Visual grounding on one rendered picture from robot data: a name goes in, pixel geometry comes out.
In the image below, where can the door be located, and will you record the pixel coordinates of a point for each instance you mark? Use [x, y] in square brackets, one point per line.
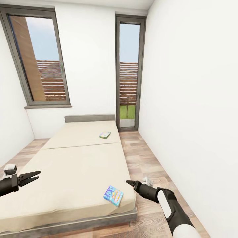
[129, 52]

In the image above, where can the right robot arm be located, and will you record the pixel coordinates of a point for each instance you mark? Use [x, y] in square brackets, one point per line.
[178, 221]

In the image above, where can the board game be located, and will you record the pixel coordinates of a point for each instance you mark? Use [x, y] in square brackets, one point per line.
[105, 134]
[113, 195]

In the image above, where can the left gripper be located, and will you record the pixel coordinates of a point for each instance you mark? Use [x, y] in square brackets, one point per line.
[12, 184]

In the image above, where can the bed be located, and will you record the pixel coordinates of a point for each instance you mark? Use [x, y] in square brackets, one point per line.
[77, 167]

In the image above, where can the fixed window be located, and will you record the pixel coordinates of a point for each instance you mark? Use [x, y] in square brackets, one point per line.
[33, 38]

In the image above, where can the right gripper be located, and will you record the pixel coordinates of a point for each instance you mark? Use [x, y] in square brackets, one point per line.
[140, 188]

